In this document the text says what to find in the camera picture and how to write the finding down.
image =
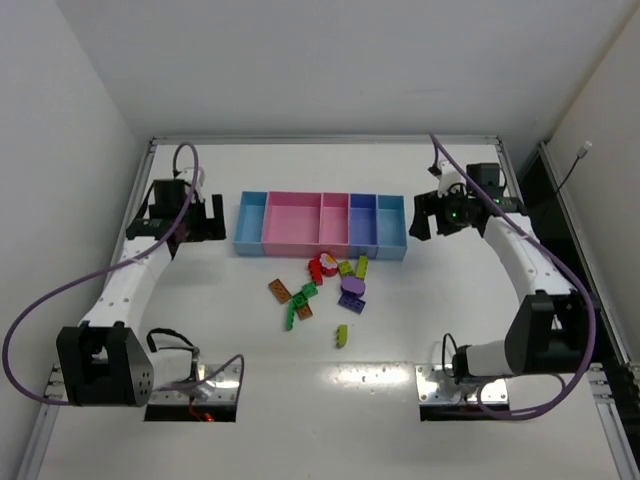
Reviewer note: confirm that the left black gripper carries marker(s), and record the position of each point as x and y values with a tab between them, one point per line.
201	220

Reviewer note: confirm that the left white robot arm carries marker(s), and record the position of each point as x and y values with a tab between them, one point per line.
103	360

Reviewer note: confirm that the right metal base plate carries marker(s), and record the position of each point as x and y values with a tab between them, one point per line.
437	388

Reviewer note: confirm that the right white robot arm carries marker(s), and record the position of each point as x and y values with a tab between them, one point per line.
549	333

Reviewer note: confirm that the dark purple lego plate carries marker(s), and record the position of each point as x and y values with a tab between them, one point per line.
352	303

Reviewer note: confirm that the left light blue bin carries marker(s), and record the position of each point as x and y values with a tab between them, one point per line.
249	226

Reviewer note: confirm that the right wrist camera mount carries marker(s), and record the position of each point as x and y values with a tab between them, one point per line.
450	181

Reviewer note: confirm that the red flower lego piece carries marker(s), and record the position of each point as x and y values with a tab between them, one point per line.
328	265

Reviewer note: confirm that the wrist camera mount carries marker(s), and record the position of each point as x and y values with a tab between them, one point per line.
193	180
450	181

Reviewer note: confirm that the lime square lego brick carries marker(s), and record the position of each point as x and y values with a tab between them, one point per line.
346	269

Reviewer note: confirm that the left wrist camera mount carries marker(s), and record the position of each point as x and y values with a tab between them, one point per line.
193	180

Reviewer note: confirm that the red lego brick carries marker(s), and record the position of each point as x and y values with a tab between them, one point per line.
315	272

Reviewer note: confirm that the periwinkle blue bin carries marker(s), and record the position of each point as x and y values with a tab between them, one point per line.
363	225

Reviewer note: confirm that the large pink bin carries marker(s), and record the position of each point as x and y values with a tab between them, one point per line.
292	224

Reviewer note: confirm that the lime long lego brick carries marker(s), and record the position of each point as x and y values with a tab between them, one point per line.
361	267

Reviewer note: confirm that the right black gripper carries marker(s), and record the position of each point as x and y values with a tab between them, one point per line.
432	212

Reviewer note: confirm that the long green lego brick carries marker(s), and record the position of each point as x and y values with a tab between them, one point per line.
290	316

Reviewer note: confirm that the orange lego plate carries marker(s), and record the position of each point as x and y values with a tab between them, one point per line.
304	312
279	290

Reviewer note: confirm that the lime curved lego brick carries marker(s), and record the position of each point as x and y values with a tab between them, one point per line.
341	336

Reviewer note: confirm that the right light blue bin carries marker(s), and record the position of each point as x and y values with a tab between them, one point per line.
391	228

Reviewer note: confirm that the light blue bin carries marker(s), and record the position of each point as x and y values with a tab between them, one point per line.
391	228
249	226

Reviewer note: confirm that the small pink bin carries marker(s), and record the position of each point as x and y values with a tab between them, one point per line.
334	224

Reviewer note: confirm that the green square lego brick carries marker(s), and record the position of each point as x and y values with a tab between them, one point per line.
309	290

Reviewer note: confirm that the lilac oval lego piece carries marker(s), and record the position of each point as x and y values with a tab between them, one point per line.
354	286

